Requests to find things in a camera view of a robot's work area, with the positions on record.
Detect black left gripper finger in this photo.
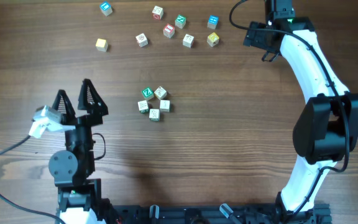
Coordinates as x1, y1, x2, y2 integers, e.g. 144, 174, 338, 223
77, 78, 108, 116
52, 90, 75, 120

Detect green Z wooden block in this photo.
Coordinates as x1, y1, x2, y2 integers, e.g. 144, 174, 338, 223
141, 87, 154, 101

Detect wooden block green V side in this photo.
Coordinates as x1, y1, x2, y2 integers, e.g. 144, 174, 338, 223
149, 109, 160, 121

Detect wooden block yellow side A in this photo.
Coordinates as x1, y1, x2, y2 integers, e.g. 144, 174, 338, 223
154, 86, 167, 100

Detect wooden block apple picture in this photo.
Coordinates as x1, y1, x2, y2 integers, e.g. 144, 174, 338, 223
160, 100, 170, 112

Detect wooden block green C side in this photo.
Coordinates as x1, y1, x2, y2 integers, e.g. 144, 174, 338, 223
137, 100, 150, 114

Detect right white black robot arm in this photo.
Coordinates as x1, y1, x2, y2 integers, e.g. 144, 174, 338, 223
244, 17, 358, 223

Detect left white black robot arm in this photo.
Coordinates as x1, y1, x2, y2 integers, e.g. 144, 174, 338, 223
48, 79, 109, 223

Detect yellow top wooden block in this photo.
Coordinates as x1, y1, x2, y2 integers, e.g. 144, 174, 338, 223
96, 39, 109, 52

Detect yellow top block carrot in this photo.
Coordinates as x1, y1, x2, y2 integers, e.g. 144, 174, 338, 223
207, 32, 220, 47

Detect blue top block right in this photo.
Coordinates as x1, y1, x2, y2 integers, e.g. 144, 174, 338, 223
207, 15, 219, 29

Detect wooden block red six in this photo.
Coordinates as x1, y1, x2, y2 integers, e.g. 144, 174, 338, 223
183, 34, 194, 48

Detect green N wooden block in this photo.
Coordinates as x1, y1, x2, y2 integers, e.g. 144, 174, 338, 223
175, 14, 186, 29

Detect blue top wooden block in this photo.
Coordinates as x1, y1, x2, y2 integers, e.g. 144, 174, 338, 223
99, 2, 112, 16

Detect red top wooden block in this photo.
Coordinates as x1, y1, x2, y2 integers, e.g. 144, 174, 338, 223
163, 24, 175, 39

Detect red side wooden block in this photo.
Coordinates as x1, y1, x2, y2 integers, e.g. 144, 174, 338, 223
152, 6, 163, 20

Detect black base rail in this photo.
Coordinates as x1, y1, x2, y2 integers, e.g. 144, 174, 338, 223
104, 202, 333, 224

